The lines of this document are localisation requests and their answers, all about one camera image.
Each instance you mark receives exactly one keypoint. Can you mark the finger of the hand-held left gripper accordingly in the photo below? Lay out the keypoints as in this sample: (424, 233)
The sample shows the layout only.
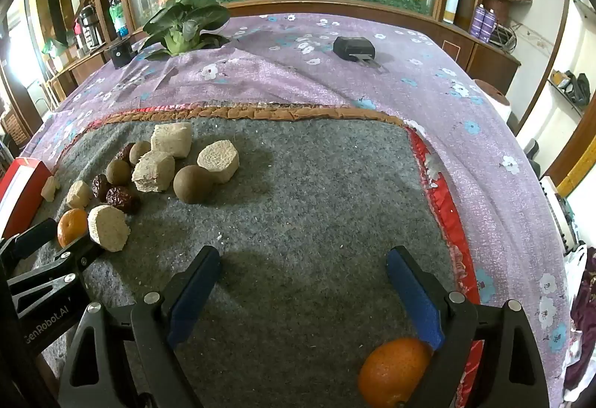
(32, 235)
(56, 270)

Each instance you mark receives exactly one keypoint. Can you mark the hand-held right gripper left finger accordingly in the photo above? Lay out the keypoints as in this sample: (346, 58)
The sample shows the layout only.
(195, 291)

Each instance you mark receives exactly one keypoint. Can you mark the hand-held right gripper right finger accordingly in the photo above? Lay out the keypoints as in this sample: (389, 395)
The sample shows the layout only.
(414, 301)

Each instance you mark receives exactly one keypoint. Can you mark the red box white inside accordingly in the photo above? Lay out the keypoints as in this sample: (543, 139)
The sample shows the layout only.
(18, 198)

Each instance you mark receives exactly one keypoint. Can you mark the small tangerine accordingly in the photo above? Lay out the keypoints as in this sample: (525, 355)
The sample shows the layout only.
(72, 226)

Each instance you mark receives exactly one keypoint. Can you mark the small beige rice cake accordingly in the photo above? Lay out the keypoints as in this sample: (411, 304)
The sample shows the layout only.
(78, 194)
(50, 189)

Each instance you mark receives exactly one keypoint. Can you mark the large beige rice cake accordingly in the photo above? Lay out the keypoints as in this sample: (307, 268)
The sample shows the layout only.
(219, 161)
(171, 140)
(108, 228)
(153, 170)

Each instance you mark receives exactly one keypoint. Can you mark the large orange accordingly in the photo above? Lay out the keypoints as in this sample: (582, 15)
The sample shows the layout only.
(396, 370)

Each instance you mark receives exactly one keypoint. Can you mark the dried red date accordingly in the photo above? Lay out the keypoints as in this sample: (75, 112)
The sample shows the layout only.
(125, 152)
(99, 187)
(122, 198)

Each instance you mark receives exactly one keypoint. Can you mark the small brown round fruit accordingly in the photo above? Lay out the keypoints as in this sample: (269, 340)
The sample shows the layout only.
(139, 152)
(118, 171)

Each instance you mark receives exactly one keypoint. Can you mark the large brown round fruit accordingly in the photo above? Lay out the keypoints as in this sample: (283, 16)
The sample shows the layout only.
(193, 184)

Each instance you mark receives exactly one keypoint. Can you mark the grey felt mat red border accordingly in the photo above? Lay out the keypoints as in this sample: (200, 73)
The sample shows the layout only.
(302, 203)

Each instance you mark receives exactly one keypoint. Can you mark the white plastic bag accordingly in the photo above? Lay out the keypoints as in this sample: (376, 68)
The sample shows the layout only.
(577, 261)

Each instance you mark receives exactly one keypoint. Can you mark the maroon cloth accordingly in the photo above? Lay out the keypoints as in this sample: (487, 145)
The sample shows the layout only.
(584, 324)

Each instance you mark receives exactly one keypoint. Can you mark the black cylinder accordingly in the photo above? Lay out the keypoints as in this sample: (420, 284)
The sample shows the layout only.
(120, 54)

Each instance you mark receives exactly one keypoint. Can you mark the black thermos jug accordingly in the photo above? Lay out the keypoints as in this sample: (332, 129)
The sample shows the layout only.
(86, 28)

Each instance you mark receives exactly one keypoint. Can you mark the green bottle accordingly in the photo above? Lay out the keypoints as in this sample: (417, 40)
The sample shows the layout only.
(116, 16)

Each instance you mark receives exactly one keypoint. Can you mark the wooden side cabinet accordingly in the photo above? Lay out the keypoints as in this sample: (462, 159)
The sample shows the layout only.
(493, 58)

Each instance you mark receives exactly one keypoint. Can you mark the green bok choy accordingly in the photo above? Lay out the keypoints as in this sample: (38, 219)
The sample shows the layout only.
(184, 28)

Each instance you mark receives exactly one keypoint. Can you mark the small black box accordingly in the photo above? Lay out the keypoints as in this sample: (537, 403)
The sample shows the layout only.
(354, 47)

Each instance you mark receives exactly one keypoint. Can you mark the brown wicker basket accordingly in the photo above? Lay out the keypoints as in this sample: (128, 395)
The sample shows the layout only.
(503, 0)

